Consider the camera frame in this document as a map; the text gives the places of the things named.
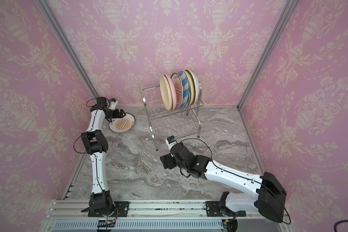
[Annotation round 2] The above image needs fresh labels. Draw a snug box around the orange sunburst plate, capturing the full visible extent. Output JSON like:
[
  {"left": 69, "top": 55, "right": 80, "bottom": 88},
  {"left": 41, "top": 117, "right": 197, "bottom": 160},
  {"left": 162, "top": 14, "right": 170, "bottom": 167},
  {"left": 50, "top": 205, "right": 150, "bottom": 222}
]
[
  {"left": 171, "top": 72, "right": 183, "bottom": 109},
  {"left": 109, "top": 113, "right": 135, "bottom": 133}
]

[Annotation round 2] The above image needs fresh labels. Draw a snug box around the steel two-tier dish rack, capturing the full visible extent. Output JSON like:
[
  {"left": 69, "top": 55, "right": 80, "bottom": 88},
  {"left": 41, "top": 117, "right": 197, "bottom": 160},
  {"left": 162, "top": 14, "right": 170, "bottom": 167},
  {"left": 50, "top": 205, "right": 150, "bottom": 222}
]
[{"left": 138, "top": 84, "right": 204, "bottom": 150}]

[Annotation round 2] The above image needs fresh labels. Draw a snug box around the beige plain plate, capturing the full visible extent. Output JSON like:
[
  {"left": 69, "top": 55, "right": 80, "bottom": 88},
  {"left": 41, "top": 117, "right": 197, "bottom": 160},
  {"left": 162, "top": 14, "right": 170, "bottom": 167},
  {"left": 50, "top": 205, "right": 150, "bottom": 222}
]
[{"left": 159, "top": 75, "right": 173, "bottom": 111}]

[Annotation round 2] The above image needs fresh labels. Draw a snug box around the pink bear plate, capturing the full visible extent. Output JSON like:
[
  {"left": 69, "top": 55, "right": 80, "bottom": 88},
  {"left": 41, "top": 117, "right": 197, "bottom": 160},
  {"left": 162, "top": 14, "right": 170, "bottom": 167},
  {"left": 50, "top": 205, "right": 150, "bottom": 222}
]
[{"left": 164, "top": 75, "right": 177, "bottom": 110}]

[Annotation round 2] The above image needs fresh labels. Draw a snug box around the blue striped plate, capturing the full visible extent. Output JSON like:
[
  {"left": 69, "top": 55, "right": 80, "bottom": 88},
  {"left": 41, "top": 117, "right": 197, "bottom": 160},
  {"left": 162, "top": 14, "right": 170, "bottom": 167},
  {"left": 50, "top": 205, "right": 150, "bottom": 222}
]
[{"left": 178, "top": 71, "right": 189, "bottom": 108}]

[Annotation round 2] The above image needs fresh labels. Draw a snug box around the yellow bear plate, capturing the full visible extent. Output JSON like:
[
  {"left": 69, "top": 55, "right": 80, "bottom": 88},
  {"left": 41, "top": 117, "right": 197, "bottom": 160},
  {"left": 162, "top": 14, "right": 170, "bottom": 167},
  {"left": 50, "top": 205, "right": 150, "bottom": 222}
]
[{"left": 185, "top": 70, "right": 195, "bottom": 105}]

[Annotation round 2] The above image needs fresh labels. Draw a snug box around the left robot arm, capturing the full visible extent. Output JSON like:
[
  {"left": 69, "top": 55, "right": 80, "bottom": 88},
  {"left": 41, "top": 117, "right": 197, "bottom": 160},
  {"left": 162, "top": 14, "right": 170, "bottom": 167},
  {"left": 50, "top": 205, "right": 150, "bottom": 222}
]
[{"left": 80, "top": 97, "right": 126, "bottom": 217}]

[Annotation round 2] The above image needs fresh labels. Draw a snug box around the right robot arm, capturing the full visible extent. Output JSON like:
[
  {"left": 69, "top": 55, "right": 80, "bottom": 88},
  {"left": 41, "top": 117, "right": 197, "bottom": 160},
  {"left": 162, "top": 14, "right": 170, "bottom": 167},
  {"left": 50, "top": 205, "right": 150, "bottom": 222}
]
[{"left": 160, "top": 137, "right": 287, "bottom": 223}]

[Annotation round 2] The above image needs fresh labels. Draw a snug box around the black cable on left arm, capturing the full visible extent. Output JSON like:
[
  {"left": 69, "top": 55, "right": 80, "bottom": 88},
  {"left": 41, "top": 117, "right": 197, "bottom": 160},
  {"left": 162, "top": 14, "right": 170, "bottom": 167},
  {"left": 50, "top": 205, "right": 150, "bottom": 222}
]
[{"left": 73, "top": 97, "right": 105, "bottom": 154}]

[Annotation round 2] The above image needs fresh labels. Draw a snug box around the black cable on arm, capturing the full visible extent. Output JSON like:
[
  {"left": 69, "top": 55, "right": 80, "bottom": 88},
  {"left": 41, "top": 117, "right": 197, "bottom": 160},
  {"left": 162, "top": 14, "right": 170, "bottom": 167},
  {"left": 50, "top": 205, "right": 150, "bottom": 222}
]
[
  {"left": 73, "top": 97, "right": 105, "bottom": 154},
  {"left": 178, "top": 137, "right": 292, "bottom": 225}
]

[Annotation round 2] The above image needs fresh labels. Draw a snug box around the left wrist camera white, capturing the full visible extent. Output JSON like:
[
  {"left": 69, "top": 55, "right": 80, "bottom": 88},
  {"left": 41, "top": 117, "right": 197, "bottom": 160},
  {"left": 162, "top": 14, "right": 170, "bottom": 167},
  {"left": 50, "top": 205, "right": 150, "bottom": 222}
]
[{"left": 108, "top": 98, "right": 118, "bottom": 111}]

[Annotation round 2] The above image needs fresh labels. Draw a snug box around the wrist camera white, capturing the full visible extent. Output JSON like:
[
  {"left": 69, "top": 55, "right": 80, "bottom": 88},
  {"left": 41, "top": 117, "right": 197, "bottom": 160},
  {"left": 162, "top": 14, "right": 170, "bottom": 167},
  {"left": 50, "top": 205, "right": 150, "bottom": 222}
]
[
  {"left": 165, "top": 135, "right": 177, "bottom": 151},
  {"left": 108, "top": 98, "right": 118, "bottom": 111}
]

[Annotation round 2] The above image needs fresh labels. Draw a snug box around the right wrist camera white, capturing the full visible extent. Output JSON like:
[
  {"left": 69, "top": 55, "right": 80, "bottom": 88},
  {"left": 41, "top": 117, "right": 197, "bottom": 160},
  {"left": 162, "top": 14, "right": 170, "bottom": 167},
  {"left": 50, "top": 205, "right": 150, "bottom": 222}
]
[{"left": 165, "top": 135, "right": 177, "bottom": 151}]

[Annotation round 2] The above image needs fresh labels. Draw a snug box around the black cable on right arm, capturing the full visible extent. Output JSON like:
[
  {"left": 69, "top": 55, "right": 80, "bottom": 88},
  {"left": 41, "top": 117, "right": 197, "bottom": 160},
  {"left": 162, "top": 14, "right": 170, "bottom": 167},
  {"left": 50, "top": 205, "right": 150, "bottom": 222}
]
[{"left": 178, "top": 137, "right": 292, "bottom": 225}]

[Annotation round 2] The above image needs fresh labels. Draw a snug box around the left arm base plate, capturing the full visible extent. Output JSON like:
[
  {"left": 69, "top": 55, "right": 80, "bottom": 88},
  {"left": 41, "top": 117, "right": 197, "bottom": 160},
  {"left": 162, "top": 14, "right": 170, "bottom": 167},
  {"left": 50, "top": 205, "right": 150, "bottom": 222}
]
[{"left": 88, "top": 201, "right": 130, "bottom": 218}]

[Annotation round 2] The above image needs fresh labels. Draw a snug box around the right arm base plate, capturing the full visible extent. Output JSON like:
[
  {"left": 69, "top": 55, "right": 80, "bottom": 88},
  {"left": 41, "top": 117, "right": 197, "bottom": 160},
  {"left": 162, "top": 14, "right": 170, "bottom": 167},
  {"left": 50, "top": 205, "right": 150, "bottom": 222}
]
[{"left": 204, "top": 201, "right": 246, "bottom": 218}]

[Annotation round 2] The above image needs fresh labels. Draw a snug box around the aluminium mounting rail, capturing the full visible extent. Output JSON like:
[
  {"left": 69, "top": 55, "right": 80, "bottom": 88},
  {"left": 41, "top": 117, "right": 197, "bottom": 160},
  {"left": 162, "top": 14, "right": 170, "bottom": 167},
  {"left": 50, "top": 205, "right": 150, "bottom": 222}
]
[{"left": 40, "top": 200, "right": 294, "bottom": 232}]

